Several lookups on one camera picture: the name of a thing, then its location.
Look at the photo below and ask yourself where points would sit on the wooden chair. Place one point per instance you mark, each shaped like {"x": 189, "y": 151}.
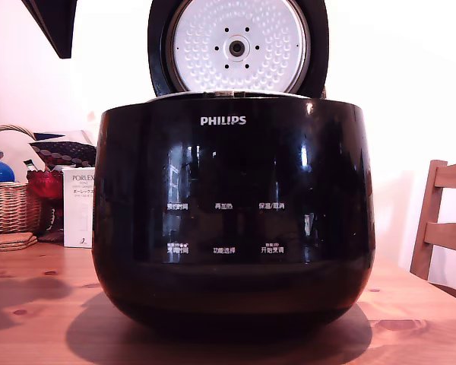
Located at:
{"x": 439, "y": 213}

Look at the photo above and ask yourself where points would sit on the stack of cork coasters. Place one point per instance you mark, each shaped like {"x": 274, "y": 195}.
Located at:
{"x": 9, "y": 242}

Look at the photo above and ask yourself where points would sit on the black Philips rice cooker body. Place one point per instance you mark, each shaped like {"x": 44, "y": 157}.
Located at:
{"x": 232, "y": 171}

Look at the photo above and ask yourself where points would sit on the dark wall shelf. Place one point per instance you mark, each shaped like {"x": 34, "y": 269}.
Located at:
{"x": 59, "y": 26}

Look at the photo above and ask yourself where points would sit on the dark dotted fabric pouch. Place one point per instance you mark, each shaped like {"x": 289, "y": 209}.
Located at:
{"x": 66, "y": 152}

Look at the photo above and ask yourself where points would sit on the rice cooker lid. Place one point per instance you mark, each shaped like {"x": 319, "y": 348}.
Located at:
{"x": 235, "y": 45}

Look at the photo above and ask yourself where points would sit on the wicker basket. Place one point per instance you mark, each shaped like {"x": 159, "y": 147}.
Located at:
{"x": 7, "y": 207}

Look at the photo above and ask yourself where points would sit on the white Porlex box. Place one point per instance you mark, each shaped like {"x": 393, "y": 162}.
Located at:
{"x": 78, "y": 213}

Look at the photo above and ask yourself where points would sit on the red glass bowl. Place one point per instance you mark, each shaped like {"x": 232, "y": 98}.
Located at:
{"x": 45, "y": 184}

